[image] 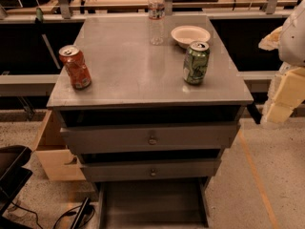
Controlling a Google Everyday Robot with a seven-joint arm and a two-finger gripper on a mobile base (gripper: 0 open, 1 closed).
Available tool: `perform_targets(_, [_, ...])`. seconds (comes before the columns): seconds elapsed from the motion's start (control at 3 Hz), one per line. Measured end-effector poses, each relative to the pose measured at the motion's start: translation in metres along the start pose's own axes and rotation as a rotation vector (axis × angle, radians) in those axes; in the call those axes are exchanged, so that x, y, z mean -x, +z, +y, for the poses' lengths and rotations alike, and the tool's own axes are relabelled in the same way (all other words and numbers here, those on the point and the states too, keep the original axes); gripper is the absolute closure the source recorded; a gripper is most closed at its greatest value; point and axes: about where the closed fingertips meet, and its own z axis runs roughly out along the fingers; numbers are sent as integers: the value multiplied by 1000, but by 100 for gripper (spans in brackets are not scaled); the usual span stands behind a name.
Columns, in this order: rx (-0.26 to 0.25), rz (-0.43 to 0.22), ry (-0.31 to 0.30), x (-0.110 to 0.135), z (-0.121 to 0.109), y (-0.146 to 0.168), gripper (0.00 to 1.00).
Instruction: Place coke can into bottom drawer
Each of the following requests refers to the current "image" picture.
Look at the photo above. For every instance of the open bottom grey drawer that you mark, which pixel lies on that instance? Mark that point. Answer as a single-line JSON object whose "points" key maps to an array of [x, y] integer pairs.
{"points": [[153, 204]]}

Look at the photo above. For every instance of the clear plastic water bottle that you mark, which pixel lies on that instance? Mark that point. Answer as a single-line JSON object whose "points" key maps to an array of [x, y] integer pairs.
{"points": [[156, 11]]}

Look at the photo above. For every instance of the green soda can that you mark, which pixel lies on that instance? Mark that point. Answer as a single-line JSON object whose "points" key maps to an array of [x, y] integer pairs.
{"points": [[196, 62]]}

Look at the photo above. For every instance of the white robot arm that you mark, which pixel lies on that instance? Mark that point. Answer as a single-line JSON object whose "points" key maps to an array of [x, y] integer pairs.
{"points": [[292, 38]]}

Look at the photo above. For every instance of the grey metal drawer cabinet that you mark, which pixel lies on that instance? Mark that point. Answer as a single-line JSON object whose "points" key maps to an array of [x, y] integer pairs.
{"points": [[134, 82]]}

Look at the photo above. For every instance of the middle grey drawer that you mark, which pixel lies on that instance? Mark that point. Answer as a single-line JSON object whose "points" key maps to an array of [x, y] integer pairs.
{"points": [[144, 170]]}

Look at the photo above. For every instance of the white paper bowl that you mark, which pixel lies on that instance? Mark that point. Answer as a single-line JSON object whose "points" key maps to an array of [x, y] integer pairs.
{"points": [[185, 35]]}

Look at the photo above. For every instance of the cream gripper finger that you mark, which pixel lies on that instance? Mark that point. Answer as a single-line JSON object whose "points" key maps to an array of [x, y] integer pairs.
{"points": [[271, 41], [275, 113]]}

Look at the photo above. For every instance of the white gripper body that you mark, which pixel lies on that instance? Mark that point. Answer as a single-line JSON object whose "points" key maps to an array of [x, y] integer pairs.
{"points": [[294, 37]]}

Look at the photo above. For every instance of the red coke can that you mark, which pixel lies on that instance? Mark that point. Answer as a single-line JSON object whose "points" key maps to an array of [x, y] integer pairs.
{"points": [[74, 63]]}

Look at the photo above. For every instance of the top grey drawer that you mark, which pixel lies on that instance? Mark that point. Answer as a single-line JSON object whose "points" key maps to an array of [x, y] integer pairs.
{"points": [[121, 139]]}

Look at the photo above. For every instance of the black chair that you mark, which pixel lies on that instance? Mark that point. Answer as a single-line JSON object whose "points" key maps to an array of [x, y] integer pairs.
{"points": [[13, 176]]}

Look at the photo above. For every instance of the light wooden box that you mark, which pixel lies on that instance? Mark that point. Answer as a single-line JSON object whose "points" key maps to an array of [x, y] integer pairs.
{"points": [[56, 159]]}

